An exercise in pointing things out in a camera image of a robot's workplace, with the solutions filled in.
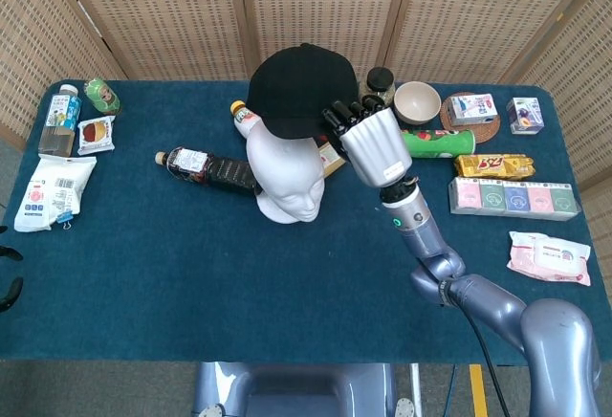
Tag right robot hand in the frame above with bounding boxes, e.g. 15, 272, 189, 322
321, 94, 414, 189

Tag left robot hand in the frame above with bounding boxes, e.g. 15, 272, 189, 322
0, 225, 26, 315

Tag black baseball cap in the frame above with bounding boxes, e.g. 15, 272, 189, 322
245, 42, 361, 142

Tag amber tea bottle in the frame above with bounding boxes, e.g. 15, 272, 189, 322
313, 135, 348, 180

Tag beige bowl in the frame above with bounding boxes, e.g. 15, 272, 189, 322
392, 80, 443, 126

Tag green chips can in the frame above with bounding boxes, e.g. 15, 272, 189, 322
400, 128, 478, 160

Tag glass jar black lid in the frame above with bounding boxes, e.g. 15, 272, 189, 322
358, 66, 398, 108

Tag white resealable bag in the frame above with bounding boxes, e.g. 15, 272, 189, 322
12, 153, 98, 233

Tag white foam mannequin head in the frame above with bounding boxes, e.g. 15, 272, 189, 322
245, 124, 327, 225

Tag white blue milk carton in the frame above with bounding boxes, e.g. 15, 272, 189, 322
448, 93, 499, 127

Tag round woven coaster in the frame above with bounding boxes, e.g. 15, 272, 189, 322
440, 92, 502, 145

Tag yellow biscuit pack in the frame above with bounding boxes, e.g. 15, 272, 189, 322
452, 152, 536, 181

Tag yellow-capped white-label bottle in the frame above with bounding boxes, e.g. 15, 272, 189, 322
229, 99, 264, 139

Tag blue-label water bottle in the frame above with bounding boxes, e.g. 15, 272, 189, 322
37, 82, 83, 158

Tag multi-colour tissue pack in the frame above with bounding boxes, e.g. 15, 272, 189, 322
448, 177, 582, 223

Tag small chestnut snack packet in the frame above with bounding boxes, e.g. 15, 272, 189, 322
76, 115, 118, 157

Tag purple drink carton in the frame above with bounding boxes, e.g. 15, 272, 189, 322
506, 96, 546, 136

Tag dark coffee bottle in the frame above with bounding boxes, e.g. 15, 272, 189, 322
154, 145, 263, 198

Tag blue carpet table cover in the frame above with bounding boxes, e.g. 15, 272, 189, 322
0, 78, 612, 366

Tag green matryoshka doll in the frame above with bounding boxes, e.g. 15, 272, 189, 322
83, 77, 122, 117

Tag pink wet wipes pack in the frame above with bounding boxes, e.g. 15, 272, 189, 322
506, 230, 594, 287

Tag white table leg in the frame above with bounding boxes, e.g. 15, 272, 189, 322
409, 362, 425, 417

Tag woven wooden folding screen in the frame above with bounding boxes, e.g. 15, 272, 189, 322
0, 0, 612, 303

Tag grey robot torso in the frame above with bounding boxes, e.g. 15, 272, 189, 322
192, 361, 399, 417

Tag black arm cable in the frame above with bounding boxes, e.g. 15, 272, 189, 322
457, 305, 512, 417

